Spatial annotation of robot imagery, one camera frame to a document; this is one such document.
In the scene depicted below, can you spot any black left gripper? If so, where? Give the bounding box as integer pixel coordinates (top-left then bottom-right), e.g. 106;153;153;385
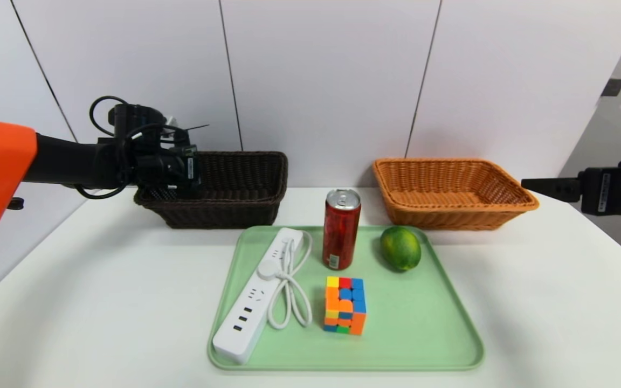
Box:
160;144;203;191

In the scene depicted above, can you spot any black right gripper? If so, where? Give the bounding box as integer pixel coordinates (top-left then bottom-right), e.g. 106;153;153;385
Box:
521;167;621;221

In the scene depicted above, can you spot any red drink can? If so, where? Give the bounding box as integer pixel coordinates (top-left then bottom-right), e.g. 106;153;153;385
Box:
322;188;362;271

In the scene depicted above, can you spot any green lime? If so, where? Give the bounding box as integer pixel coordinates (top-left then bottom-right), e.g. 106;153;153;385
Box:
379;226;422;272

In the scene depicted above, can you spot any dark brown wicker basket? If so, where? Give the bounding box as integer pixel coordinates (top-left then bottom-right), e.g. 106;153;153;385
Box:
134;151;288;230

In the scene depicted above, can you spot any orange wicker basket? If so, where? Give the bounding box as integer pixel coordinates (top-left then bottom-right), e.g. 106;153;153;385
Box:
372;158;539;231

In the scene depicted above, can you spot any white power strip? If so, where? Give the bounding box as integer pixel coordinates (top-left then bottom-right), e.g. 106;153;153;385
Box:
212;227;305;364

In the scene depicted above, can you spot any multicoloured puzzle cube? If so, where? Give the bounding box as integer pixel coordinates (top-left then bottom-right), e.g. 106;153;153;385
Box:
323;276;367;335

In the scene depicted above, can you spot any light green plastic tray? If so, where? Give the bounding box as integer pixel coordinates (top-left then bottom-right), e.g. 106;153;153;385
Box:
208;225;485;371

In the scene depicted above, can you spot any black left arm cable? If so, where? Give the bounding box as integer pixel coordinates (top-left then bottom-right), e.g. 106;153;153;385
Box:
76;95;182;200

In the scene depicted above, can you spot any white power strip cord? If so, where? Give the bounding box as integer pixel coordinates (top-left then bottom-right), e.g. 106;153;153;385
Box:
257;231;313;329

